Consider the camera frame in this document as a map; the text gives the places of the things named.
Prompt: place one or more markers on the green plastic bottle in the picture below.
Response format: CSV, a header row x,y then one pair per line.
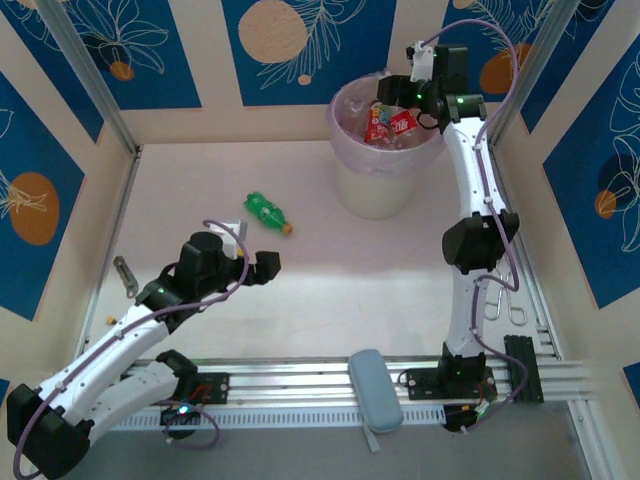
x,y
265,212

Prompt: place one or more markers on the pink plastic bin liner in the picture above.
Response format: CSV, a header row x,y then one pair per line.
x,y
350,150

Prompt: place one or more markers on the white waste bin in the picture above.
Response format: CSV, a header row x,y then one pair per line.
x,y
375,195

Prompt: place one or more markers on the small orange plug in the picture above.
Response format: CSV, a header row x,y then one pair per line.
x,y
110,319

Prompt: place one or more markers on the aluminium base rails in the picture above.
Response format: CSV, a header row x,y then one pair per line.
x,y
300,375

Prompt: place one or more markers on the black controller board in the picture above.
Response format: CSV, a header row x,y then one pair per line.
x,y
180,407
457,417

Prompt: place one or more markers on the grey-blue glasses case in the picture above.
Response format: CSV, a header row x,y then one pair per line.
x,y
375,390

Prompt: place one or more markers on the black aluminium extrusion piece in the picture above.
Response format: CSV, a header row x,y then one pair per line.
x,y
522,370

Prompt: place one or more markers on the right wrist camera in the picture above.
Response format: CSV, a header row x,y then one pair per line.
x,y
422,62

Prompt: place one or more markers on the grey metal bracket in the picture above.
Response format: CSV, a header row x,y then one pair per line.
x,y
127,280

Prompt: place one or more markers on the aluminium frame post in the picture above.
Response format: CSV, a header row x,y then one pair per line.
x,y
528,75
99,85

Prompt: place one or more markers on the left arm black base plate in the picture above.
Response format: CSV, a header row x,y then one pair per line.
x,y
215,387

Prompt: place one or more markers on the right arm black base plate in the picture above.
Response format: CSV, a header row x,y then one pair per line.
x,y
422,385

